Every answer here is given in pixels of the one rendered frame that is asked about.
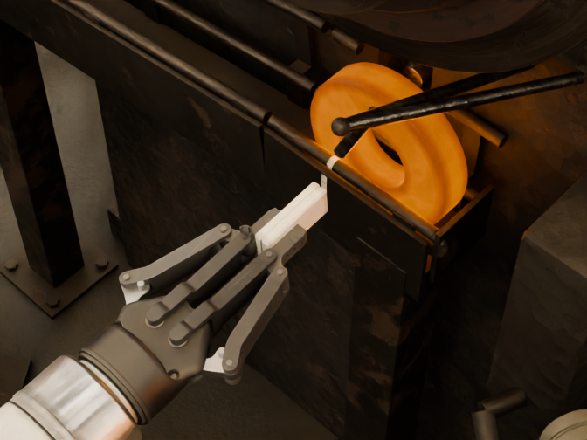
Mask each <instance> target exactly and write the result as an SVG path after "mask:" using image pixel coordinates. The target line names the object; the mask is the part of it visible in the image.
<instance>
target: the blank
mask: <svg viewBox="0 0 587 440"><path fill-rule="evenodd" d="M422 92H423V90H421V89H420V88H419V87H418V86H417V85H415V84H414V83H413V82H411V81H410V80H409V79H407V78H406V77H405V76H403V75H402V74H400V73H398V72H396V71H394V70H392V69H390V68H388V67H386V66H383V65H378V64H374V63H367V62H362V63H355V64H351V65H347V66H345V67H343V68H342V69H341V70H340V71H339V72H338V73H336V74H335V75H334V76H333V77H331V78H330V79H328V80H327V81H326V82H325V83H323V84H322V85H321V86H320V87H319V88H318V89H317V91H316V92H315V94H314V97H313V100H312V103H311V109H310V118H311V124H312V129H313V132H314V138H315V140H316V142H317V144H319V145H320V146H321V147H323V148H325V149H326V150H327V151H328V152H329V153H331V154H332V155H335V156H336V154H335V152H334V149H335V147H336V146H337V145H338V144H339V142H340V141H341V140H342V139H343V138H344V136H337V135H334V133H333V132H332V129H331V124H332V122H333V120H334V119H336V118H338V117H343V118H346V117H349V116H351V115H355V114H358V113H362V112H365V111H367V110H368V109H369V108H370V107H380V106H383V105H386V104H389V103H391V102H394V101H397V100H401V99H404V98H407V97H410V96H412V95H415V94H418V93H422ZM371 128H372V129H374V130H376V131H377V132H378V133H379V134H381V135H382V136H383V137H384V138H385V139H386V140H387V141H388V142H389V143H390V144H391V145H392V147H393V148H394V149H395V150H396V151H397V153H398V155H399V157H400V159H401V161H402V163H403V166H402V165H400V164H399V163H397V162H395V161H394V160H392V159H391V158H390V157H389V156H388V155H387V154H386V153H385V152H384V151H383V149H382V148H381V147H380V145H379V144H378V142H377V141H376V138H375V136H374V135H373V133H372V130H371ZM371 128H369V129H368V131H367V132H366V133H365V134H364V135H363V137H362V138H361V139H360V140H359V141H358V142H357V143H356V145H355V146H354V147H353V148H352V149H351V150H350V151H349V153H348V154H347V155H346V156H345V157H344V158H340V157H338V158H339V159H341V161H343V162H344V163H346V164H347V165H349V166H350V167H351V168H352V169H354V170H355V171H357V172H358V173H360V174H361V175H363V176H364V177H366V178H367V179H368V180H370V181H371V182H373V183H374V184H375V185H376V186H378V187H379V188H381V189H383V190H384V191H385V192H387V193H388V194H390V195H391V196H393V197H394V198H396V199H397V200H398V201H399V202H400V203H402V204H404V205H405V206H407V207H408V208H409V209H411V210H413V211H414V212H416V213H417V214H418V215H420V216H421V217H422V218H423V219H425V220H426V221H428V222H429V223H431V224H432V225H434V224H435V223H437V222H438V221H439V220H440V219H441V218H442V217H444V216H445V215H446V214H447V213H448V212H449V211H450V210H451V209H453V208H454V207H455V206H456V205H457V204H458V203H459V202H460V200H461V199H462V197H463V195H464V194H465V191H466V185H467V177H468V174H467V165H466V158H465V154H464V151H463V148H462V147H461V144H460V142H459V138H458V136H457V135H456V133H455V131H454V130H453V128H452V125H451V124H450V122H449V121H448V119H447V118H446V117H445V115H444V114H443V113H438V114H434V115H430V116H425V117H421V118H416V119H412V120H405V121H400V122H396V123H391V124H387V125H383V126H379V127H371ZM336 157H337V156H336Z"/></svg>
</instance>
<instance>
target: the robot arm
mask: <svg viewBox="0 0 587 440"><path fill-rule="evenodd" d="M327 212H328V202H327V191H326V190H325V189H324V188H323V187H320V185H319V184H317V183H316V182H312V183H311V184H310V185H309V186H308V187H307V188H306V189H304V190H303V191H302V192H301V193H300V194H299V195H298V196H297V197H295V198H294V199H293V200H292V202H290V203H289V204H288V205H287V206H286V207H285V208H284V209H283V210H282V211H279V210H277V209H276V208H274V209H271V210H268V211H267V213H265V215H264V216H262V217H261V218H260V219H259V220H258V221H257V222H256V223H255V224H254V225H253V226H252V227H250V226H248V225H242V226H240V227H239V229H240V230H234V229H232V228H231V226H230V225H229V224H227V223H222V224H220V225H218V226H217V227H215V228H213V229H211V230H209V231H207V232H205V233H204V234H203V235H201V236H199V237H197V238H195V239H193V240H192V241H190V242H188V243H187V244H185V245H183V246H181V247H180V248H178V249H176V250H174V251H172V252H171V253H169V254H168V255H166V256H164V257H162V258H160V259H158V260H156V261H155V262H154V263H152V264H150V265H148V266H146V267H142V268H138V269H134V270H130V271H126V272H123V273H122V274H121V275H120V277H119V280H120V283H121V288H122V291H123V293H124V296H125V300H126V305H125V306H124V307H123V308H122V309H121V312H120V315H119V317H118V319H117V321H115V323H114V324H112V325H110V326H107V327H106V328H104V329H103V330H102V331H101V332H100V333H99V334H98V335H96V336H95V337H94V338H93V339H92V340H91V341H90V342H89V343H87V344H86V345H85V346H84V347H83V348H82V349H81V350H80V351H79V356H78V360H76V359H75V358H73V357H72V356H69V355H61V356H60V357H58V358H57V359H56V360H55V361H54V362H53V363H52V364H50V365H49V366H48V367H47V368H46V369H45V370H44V371H42V372H41V373H40V374H39V375H38V376H37V377H36V378H35V379H33V380H32V381H31V382H30V383H29V384H28V385H27V386H25V387H24V388H23V389H22V390H19V391H18V392H17V393H16V394H15V395H14V396H13V398H12V399H11V400H9V401H8V402H7V403H5V404H4V406H2V407H1V408H0V440H142V433H141V430H140V428H139V426H138V425H146V424H148V423H149V422H150V421H151V420H152V419H153V418H154V417H155V416H156V415H157V414H158V413H159V412H161V411H162V410H163V409H164V408H165V407H166V406H167V405H168V404H169V403H170V402H171V401H172V400H173V399H174V398H175V397H176V396H177V395H178V393H179V392H180V391H181V390H182V389H183V388H184V387H186V386H188V385H190V384H191V383H195V382H199V381H200V380H201V379H203V377H204V376H205V375H207V376H214V377H221V378H225V381H226V382H227V383H228V384H230V385H235V384H237V383H238V382H239V381H240V378H241V374H242V370H243V366H244V361H245V358H246V356H247V355H248V354H249V352H250V351H251V349H252V347H253V346H254V344H255V342H256V341H257V339H258V338H259V336H260V335H261V334H262V332H263V331H264V329H265V327H266V325H267V324H268V322H269V321H270V319H271V318H272V316H273V315H274V313H275V312H276V310H277V309H278V307H279V306H280V304H281V302H282V301H283V299H284V298H285V297H286V295H287V293H288V292H289V280H288V273H287V268H285V267H284V266H283V265H284V264H285V263H286V262H287V261H288V260H289V259H290V258H291V257H292V256H293V255H294V254H295V253H296V252H297V251H299V250H300V249H301V248H302V247H303V246H304V245H305V243H306V241H307V230H308V229H309V228H310V227H311V226H312V225H314V224H315V223H316V222H317V221H318V220H319V219H320V218H321V217H322V216H323V215H324V214H325V213H327ZM256 251H258V256H257V257H256V258H255V259H254V260H253V261H252V262H251V263H250V264H249V265H248V266H247V267H246V268H244V269H243V270H242V271H241V272H240V273H239V274H238V275H237V276H236V277H235V278H233V279H232V280H231V281H230V282H229V283H228V284H227V285H226V286H225V287H223V288H222V289H221V290H220V291H219V292H218V293H217V294H216V295H215V296H214V297H212V298H211V299H210V300H208V301H206V300H207V299H208V298H209V297H210V296H211V295H213V294H214V293H215V292H216V291H217V290H218V289H219V288H220V287H221V286H222V285H223V284H225V283H226V282H227V281H228V280H229V279H230V278H231V277H232V276H233V275H234V274H235V273H236V272H238V271H239V270H240V269H241V268H242V267H243V266H244V265H245V264H246V263H247V262H249V261H250V260H251V259H252V258H253V257H254V255H255V253H256ZM200 268H201V269H200ZM199 269H200V270H199ZM197 270H199V271H197ZM195 271H197V272H196V273H195V274H194V275H193V276H192V277H191V278H190V279H188V280H187V281H186V282H182V283H180V284H179V285H178V286H177V287H175V288H174V289H173V290H172V291H171V292H170V293H169V294H168V295H166V296H161V297H156V298H152V299H150V296H151V295H153V294H155V293H158V292H160V291H162V290H164V289H166V288H167V287H169V286H171V285H173V284H175V283H176V282H177V281H179V280H181V279H183V278H185V277H187V276H189V275H190V274H191V273H193V272H195ZM256 294H257V295H256ZM255 295H256V297H255V298H254V300H253V301H252V303H251V304H250V305H249V307H248V308H247V310H246V311H245V314H244V315H243V317H242V318H241V320H240V321H239V323H238V324H237V325H236V327H235V328H234V330H233V331H232V333H231V335H230V337H229V339H228V341H227V342H226V345H225V348H224V347H220V348H219V349H218V351H217V352H216V353H215V354H214V355H213V356H212V357H211V358H209V356H210V350H211V342H212V339H213V338H214V337H215V336H216V335H217V334H218V333H219V332H220V330H221V328H222V326H223V324H224V323H225V322H226V321H227V320H229V319H230V318H231V317H232V316H233V315H234V314H235V313H236V312H237V311H238V310H239V309H240V308H242V307H243V306H244V305H245V304H246V303H247V302H248V301H249V300H250V299H251V298H252V297H254V296H255Z"/></svg>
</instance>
